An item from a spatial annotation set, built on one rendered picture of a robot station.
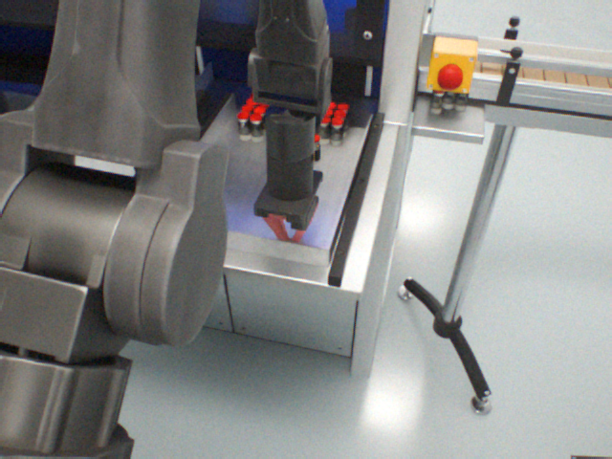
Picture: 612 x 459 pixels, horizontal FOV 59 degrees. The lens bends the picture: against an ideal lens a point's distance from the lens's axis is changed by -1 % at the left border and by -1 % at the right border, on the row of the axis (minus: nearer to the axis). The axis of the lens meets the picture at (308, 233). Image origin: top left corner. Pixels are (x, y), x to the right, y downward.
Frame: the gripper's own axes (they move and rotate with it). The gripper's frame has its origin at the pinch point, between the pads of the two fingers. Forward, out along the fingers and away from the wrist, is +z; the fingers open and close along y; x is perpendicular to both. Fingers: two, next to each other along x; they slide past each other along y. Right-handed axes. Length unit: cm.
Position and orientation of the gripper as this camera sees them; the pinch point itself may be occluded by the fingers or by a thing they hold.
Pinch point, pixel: (289, 244)
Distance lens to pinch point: 73.7
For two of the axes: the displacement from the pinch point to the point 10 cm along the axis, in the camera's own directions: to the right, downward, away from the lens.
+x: -9.7, -1.7, 1.7
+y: 2.4, -6.0, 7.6
